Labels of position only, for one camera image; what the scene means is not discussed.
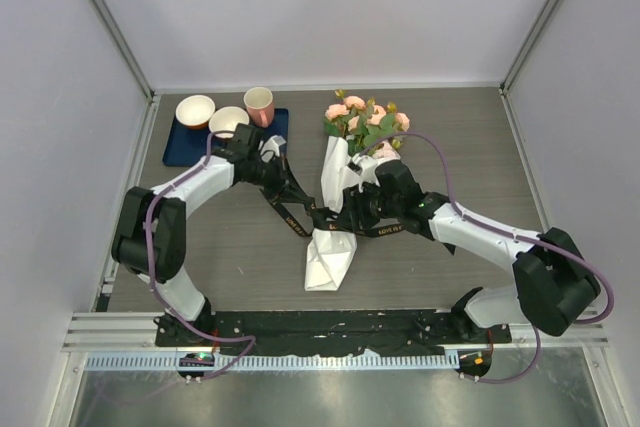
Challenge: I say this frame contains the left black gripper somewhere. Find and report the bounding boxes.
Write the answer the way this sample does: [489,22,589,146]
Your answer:
[246,153,309,204]

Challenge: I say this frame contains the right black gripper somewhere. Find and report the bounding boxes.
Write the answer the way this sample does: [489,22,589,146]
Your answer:
[335,178,402,233]

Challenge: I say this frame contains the black ribbon gold letters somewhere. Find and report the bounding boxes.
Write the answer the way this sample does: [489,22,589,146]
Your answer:
[259,186,457,256]

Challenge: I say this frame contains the white wrapping paper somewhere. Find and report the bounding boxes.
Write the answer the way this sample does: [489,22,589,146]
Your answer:
[304,137,387,292]

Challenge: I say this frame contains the pink fake flower stem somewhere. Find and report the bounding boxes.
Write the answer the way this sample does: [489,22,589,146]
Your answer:
[323,89,367,152]

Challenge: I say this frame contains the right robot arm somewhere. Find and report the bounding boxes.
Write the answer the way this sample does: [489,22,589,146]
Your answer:
[343,156,601,342]

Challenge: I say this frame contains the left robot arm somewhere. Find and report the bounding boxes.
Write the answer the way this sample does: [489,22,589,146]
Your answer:
[111,124,315,346]

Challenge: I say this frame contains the pink mug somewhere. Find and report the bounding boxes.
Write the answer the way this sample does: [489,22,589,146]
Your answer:
[243,87,275,128]

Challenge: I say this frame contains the blue tray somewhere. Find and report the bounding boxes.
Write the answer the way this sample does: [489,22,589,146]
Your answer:
[162,108,289,167]

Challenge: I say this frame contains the white bowl orange outside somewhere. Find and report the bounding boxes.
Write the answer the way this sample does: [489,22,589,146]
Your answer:
[175,95,216,130]

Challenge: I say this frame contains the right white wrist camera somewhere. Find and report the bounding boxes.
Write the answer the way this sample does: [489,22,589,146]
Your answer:
[347,154,379,191]

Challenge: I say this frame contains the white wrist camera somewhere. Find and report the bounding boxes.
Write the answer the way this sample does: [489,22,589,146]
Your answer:
[347,154,379,191]
[260,135,287,161]

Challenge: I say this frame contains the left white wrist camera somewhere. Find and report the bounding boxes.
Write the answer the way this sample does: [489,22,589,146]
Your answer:
[260,135,287,161]

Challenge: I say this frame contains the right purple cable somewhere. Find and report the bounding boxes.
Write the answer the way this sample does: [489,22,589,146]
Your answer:
[354,132,616,385]

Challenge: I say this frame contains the purple cable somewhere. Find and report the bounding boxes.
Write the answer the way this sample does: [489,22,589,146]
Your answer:
[147,131,259,381]
[354,132,616,385]

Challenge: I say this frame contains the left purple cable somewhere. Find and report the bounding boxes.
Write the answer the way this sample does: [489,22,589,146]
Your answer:
[147,131,259,381]

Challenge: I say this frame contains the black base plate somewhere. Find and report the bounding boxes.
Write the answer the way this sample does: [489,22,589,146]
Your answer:
[154,309,512,358]

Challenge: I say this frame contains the white slotted cable duct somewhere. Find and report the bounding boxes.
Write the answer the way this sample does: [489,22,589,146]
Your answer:
[85,350,459,372]

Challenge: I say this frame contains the aluminium frame rail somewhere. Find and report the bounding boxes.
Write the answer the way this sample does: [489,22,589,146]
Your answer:
[62,305,611,352]

